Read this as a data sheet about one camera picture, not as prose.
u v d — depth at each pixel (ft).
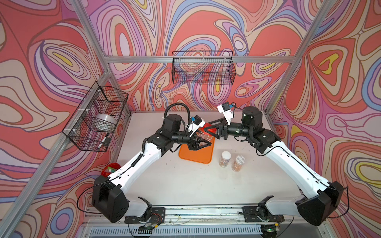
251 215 2.39
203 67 3.14
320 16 2.36
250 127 1.72
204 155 3.11
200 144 2.12
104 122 2.31
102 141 2.36
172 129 1.86
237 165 2.80
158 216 2.36
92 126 2.41
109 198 1.29
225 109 1.90
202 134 2.22
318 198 1.25
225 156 2.73
